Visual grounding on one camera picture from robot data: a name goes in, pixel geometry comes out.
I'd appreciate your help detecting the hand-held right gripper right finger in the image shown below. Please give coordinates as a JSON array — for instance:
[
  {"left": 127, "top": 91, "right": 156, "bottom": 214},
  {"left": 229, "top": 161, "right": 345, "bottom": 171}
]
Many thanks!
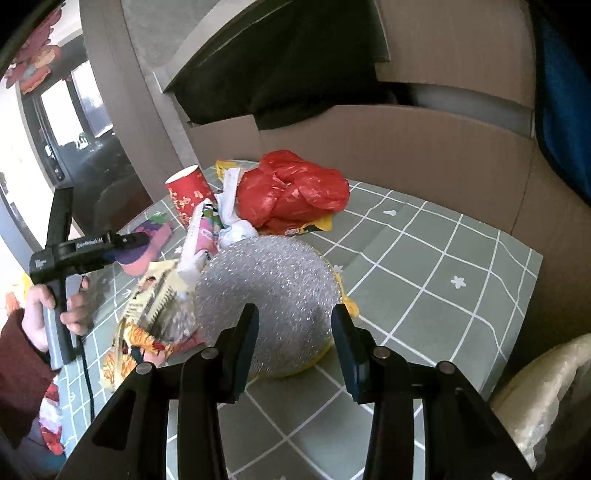
[{"left": 331, "top": 304, "right": 539, "bottom": 480}]

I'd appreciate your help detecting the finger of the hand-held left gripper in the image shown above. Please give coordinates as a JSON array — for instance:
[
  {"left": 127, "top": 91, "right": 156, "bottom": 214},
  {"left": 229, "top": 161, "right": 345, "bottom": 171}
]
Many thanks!
[
  {"left": 112, "top": 232, "right": 153, "bottom": 248},
  {"left": 102, "top": 248, "right": 141, "bottom": 265}
]

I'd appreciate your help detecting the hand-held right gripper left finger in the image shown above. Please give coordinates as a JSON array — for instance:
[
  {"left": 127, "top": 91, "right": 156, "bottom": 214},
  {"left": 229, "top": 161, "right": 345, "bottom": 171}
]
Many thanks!
[{"left": 55, "top": 303, "right": 259, "bottom": 480}]

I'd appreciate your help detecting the pink cartoon packet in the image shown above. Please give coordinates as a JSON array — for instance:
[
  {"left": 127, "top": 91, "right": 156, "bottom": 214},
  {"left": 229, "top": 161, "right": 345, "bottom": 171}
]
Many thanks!
[{"left": 178, "top": 203, "right": 223, "bottom": 278}]

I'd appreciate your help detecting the silver bubble pouch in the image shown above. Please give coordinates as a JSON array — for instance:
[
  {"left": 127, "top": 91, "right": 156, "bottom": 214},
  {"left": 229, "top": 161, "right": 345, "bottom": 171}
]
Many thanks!
[{"left": 194, "top": 235, "right": 359, "bottom": 380}]

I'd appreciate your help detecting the person's left forearm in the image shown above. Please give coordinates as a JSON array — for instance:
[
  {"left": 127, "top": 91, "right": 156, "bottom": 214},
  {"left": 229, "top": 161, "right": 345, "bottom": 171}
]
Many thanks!
[{"left": 0, "top": 308, "right": 58, "bottom": 449}]

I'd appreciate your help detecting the person's left hand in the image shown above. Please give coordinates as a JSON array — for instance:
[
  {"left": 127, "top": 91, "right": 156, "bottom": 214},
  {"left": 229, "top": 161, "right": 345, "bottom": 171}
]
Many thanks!
[{"left": 22, "top": 276, "right": 90, "bottom": 352}]

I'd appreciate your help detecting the purple pink wrapper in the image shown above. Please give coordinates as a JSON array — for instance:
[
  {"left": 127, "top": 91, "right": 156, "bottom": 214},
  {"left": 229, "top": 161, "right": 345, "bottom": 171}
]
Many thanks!
[{"left": 119, "top": 217, "right": 174, "bottom": 277}]

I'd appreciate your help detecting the cream snack wrapper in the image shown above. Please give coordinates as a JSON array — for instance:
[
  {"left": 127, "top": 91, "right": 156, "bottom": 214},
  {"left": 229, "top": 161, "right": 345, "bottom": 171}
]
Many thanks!
[{"left": 124, "top": 260, "right": 200, "bottom": 348}]

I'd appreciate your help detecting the red paper cup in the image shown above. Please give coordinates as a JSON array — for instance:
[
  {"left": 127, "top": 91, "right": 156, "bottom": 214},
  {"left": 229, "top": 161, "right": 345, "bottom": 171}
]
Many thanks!
[{"left": 165, "top": 165, "right": 218, "bottom": 228}]

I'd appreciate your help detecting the clear snack wrapper pile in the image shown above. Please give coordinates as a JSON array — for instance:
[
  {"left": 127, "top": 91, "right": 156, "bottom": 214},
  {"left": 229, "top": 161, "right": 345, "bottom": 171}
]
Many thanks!
[{"left": 99, "top": 322, "right": 206, "bottom": 394}]

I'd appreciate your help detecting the glass door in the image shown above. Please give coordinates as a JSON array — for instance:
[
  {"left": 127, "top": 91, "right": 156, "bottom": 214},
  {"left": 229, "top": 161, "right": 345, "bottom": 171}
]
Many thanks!
[{"left": 17, "top": 60, "right": 154, "bottom": 241}]

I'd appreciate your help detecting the white crumpled plastic wrapper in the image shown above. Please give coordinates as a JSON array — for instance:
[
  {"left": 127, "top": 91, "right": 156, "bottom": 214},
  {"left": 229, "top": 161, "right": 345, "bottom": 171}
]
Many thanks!
[{"left": 213, "top": 168, "right": 257, "bottom": 247}]

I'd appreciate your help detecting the green checked tablecloth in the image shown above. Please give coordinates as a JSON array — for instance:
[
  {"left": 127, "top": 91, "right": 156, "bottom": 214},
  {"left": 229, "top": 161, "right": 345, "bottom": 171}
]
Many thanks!
[{"left": 54, "top": 159, "right": 544, "bottom": 480}]

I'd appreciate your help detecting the red white bag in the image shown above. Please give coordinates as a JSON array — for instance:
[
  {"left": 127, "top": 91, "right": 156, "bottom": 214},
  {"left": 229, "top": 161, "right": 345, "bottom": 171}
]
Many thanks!
[{"left": 38, "top": 382, "right": 64, "bottom": 456}]

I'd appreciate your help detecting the red plastic bag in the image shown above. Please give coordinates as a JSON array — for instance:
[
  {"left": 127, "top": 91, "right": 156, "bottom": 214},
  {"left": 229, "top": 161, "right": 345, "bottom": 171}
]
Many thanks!
[{"left": 236, "top": 150, "right": 351, "bottom": 232}]

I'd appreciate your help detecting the red window decoration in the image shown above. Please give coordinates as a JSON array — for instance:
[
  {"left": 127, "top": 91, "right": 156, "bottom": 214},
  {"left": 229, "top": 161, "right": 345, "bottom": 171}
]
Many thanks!
[{"left": 4, "top": 4, "right": 64, "bottom": 96}]

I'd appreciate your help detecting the black cloth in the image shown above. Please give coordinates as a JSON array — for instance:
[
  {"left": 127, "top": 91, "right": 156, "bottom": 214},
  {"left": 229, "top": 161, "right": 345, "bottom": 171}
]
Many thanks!
[{"left": 174, "top": 0, "right": 394, "bottom": 131}]

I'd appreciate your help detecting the blue cushion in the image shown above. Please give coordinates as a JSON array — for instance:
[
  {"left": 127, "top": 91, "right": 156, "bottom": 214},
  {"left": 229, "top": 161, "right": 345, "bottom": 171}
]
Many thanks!
[{"left": 530, "top": 0, "right": 591, "bottom": 207}]

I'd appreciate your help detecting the black cable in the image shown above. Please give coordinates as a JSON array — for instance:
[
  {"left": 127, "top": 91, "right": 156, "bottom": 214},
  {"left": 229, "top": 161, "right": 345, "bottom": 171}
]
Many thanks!
[{"left": 78, "top": 335, "right": 99, "bottom": 423}]

